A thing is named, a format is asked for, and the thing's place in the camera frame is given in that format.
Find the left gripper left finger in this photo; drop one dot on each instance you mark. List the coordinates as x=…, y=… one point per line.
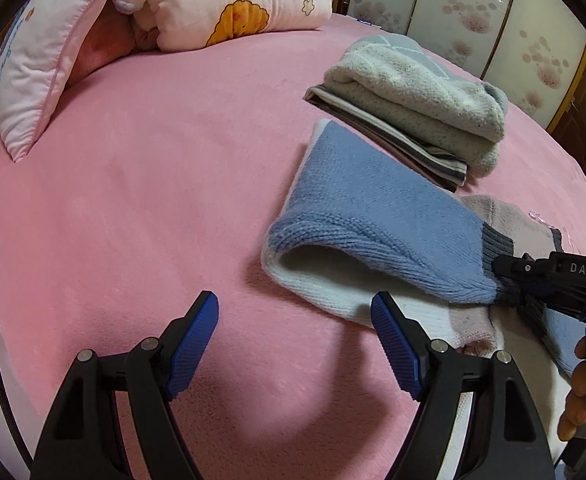
x=82, y=436

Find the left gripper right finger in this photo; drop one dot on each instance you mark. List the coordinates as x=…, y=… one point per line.
x=505, y=438

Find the colour block knit sweater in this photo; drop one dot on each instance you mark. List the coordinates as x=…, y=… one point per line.
x=356, y=222

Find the person right hand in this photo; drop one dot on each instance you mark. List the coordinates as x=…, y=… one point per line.
x=574, y=415

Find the striped folded garment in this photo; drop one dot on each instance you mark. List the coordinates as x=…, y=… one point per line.
x=436, y=164

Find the pink plush bed blanket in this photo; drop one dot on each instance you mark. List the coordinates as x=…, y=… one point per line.
x=157, y=178

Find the floral sliding wardrobe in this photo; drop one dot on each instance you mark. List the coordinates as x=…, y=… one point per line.
x=531, y=49

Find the pink embroidered pillow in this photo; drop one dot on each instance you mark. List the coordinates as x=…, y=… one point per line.
x=36, y=61

